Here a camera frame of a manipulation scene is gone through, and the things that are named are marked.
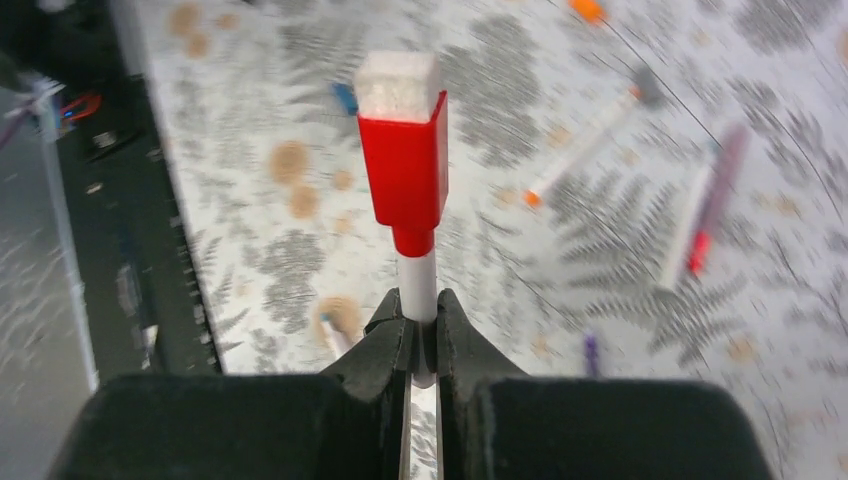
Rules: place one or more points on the blue pen cap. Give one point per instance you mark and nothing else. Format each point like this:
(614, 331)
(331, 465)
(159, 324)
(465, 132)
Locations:
(346, 98)

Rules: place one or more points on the orange pen cap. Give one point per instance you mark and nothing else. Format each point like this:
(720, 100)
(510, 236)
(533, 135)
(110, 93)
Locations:
(592, 11)

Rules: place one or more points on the pink red pen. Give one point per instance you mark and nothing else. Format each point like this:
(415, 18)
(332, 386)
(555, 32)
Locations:
(700, 208)

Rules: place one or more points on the white pen orange tip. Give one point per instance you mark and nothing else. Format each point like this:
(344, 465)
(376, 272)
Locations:
(645, 91)

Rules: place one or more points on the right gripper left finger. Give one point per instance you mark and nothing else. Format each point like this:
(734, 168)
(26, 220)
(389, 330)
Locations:
(348, 421)

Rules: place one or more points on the purple pen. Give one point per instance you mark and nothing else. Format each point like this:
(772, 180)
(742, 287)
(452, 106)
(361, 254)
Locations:
(591, 355)

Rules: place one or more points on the white pen blue tip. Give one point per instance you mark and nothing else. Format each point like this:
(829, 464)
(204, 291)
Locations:
(337, 339)

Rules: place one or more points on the white pen red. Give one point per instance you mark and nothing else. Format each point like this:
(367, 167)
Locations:
(419, 303)

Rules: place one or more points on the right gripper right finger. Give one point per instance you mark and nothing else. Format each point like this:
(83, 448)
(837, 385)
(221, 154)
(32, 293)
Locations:
(498, 422)

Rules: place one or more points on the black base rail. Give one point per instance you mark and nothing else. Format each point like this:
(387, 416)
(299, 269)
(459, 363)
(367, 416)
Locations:
(143, 303)

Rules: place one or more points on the red pen cap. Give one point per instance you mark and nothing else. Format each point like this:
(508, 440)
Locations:
(403, 128)

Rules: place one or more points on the floral table mat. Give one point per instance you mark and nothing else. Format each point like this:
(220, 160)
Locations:
(276, 200)

